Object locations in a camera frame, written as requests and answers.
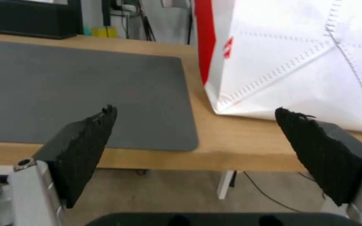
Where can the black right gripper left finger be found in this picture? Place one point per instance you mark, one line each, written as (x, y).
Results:
(77, 150)

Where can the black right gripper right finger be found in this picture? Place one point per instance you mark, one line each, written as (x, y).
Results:
(319, 155)

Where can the white and red takeout bag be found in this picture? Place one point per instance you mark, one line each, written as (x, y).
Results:
(294, 58)

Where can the grey desk mat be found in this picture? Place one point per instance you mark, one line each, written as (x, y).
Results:
(74, 94)

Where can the white table leg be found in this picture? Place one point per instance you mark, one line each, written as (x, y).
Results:
(226, 184)

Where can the black box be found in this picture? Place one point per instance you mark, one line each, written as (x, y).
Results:
(30, 16)

